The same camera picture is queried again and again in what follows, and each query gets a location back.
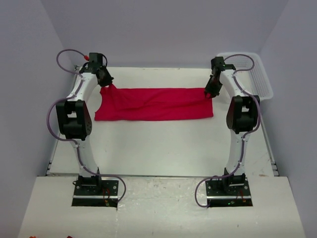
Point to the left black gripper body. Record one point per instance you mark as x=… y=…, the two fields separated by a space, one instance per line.
x=106 y=81

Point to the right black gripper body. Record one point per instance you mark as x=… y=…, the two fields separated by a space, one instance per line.
x=212 y=89

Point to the red t shirt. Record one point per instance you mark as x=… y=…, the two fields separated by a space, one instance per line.
x=153 y=104

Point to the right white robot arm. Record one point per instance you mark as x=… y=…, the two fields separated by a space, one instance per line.
x=242 y=119

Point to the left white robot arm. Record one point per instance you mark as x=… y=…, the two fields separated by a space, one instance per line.
x=73 y=116

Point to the white plastic basket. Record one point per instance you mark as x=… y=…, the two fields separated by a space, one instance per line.
x=252 y=74

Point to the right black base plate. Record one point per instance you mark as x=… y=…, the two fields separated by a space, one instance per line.
x=220 y=194

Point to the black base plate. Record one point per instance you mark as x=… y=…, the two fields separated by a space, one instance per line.
x=220 y=194
x=101 y=194

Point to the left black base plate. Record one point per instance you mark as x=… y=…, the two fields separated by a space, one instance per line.
x=101 y=194

